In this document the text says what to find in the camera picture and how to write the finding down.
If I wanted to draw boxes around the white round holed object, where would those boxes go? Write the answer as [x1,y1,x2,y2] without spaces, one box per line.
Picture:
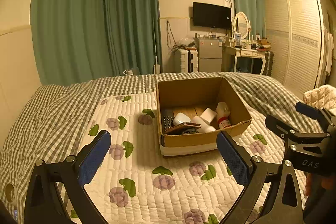
[4,182,19,206]

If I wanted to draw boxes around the dark suitcase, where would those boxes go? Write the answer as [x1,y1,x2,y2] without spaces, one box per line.
[262,50,274,76]

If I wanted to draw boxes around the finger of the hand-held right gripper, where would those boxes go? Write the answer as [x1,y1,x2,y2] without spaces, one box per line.
[265,115,332,144]
[295,101,336,133]

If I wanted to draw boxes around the white cylindrical device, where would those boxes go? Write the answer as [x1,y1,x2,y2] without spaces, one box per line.
[192,116,216,133]

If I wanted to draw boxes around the white oval mirror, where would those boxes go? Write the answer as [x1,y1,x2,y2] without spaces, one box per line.
[232,12,251,40]

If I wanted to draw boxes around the white louvered wardrobe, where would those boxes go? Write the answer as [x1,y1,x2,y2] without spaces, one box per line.
[264,0,327,88]

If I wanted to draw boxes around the grey small fridge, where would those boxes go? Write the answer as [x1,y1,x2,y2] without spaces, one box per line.
[194,38,225,73]

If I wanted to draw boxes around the white rounded case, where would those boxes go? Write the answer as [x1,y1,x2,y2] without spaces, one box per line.
[173,113,187,126]

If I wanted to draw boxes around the white pole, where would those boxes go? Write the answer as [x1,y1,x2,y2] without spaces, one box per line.
[152,17,161,74]

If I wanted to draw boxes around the wall cables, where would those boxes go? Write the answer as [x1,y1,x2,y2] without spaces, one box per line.
[165,20,179,52]

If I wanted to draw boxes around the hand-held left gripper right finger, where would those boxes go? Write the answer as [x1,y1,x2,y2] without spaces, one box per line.
[216,131,304,224]

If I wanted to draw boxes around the beige quilted jacket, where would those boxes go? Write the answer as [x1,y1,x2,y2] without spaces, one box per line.
[303,84,336,109]

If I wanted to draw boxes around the black remote control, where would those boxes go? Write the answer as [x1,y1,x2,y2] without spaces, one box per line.
[161,109,174,134]

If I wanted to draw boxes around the cardboard box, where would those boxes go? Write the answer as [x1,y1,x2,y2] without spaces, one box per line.
[156,77,253,158]

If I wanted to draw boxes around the wide green curtain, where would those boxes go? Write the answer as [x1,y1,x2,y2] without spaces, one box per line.
[31,0,110,86]

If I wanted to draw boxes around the white suitcase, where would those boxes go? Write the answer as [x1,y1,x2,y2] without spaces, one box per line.
[175,48,199,73]

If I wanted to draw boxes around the white bottle with red label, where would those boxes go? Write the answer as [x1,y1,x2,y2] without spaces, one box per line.
[216,102,232,130]

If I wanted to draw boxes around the white floral quilted mat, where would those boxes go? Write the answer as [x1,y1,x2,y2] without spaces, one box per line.
[62,93,307,224]

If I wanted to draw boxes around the white vanity table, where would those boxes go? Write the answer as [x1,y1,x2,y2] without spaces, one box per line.
[222,44,265,75]

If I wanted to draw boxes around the hanging white towels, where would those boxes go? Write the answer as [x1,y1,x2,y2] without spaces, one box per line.
[324,27,335,76]

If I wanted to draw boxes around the small white box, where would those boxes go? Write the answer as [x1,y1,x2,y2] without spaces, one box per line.
[200,108,217,124]

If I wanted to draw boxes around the black wall television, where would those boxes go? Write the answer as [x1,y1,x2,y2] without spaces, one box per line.
[193,2,232,29]

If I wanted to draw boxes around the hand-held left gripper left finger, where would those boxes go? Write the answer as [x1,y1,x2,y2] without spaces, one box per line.
[24,130,112,224]

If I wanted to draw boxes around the clear plastic bag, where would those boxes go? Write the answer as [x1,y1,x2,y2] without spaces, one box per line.
[178,36,196,49]

